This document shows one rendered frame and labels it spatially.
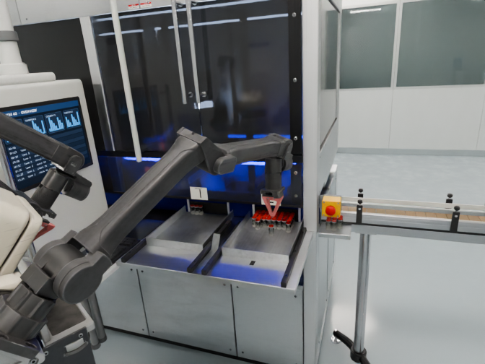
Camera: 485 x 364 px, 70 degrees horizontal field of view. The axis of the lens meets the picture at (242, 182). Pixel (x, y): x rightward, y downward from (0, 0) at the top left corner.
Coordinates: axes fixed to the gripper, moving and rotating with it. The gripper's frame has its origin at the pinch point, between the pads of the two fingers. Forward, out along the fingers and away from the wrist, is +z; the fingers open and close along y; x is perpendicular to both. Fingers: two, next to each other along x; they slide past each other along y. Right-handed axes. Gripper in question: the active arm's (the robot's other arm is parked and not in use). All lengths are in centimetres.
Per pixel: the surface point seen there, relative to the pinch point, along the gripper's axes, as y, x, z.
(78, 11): 12, 89, -79
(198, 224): 25, 41, 14
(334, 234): 28.5, -19.5, 13.7
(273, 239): 18.8, 4.2, 15.4
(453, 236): 39, -65, 13
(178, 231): 17, 47, 16
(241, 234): 20.2, 18.4, 15.1
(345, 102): 480, -2, -73
